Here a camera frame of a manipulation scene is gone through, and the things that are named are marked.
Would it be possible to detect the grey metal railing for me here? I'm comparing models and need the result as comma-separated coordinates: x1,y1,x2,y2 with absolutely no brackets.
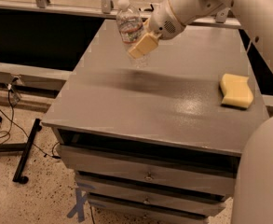
0,0,242,30

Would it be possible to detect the black floor cable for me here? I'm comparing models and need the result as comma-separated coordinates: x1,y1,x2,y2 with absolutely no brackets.
0,83,61,161

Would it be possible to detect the black metal floor stand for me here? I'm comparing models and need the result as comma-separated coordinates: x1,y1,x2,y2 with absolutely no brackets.
0,116,43,185

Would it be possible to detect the bottom grey drawer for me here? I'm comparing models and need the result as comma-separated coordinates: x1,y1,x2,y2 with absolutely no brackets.
88,194,209,224

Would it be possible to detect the clear plastic water bottle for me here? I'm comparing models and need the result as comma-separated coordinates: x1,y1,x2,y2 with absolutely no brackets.
116,0,149,68

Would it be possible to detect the top grey drawer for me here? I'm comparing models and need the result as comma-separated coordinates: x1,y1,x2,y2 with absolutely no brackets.
57,145,235,196

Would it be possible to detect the blue tape cross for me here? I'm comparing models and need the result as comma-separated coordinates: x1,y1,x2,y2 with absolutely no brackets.
67,188,88,224

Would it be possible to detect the yellow sponge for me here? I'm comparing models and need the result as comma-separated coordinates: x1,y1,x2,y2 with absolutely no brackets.
220,74,253,109

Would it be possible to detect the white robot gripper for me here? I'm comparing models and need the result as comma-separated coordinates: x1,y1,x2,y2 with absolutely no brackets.
128,0,185,59

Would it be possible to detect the middle grey drawer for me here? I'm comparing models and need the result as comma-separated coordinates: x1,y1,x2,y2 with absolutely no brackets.
75,175,233,217

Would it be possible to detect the grey drawer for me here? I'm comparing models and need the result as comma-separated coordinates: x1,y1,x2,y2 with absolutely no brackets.
57,145,235,196
88,194,209,224
75,175,233,217

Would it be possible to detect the grey drawer cabinet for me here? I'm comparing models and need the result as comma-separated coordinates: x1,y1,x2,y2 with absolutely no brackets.
41,19,270,224

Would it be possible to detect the grey metal side beam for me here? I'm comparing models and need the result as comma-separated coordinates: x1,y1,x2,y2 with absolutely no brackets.
0,63,71,91

